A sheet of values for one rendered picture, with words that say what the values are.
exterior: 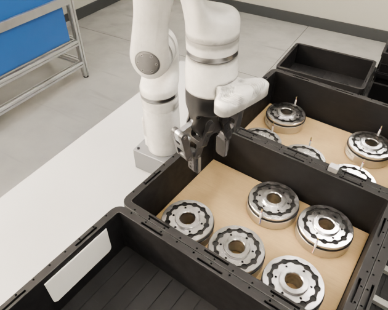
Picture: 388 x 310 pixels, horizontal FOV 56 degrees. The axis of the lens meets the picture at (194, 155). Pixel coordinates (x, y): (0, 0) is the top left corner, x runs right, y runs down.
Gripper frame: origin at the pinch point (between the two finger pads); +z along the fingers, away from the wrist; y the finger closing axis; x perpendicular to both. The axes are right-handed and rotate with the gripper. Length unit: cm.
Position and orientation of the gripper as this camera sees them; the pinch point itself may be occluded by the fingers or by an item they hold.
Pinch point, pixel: (209, 155)
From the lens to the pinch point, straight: 61.8
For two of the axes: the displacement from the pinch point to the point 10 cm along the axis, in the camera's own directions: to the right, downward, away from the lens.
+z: 0.1, 7.3, 6.9
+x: 6.5, 5.2, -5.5
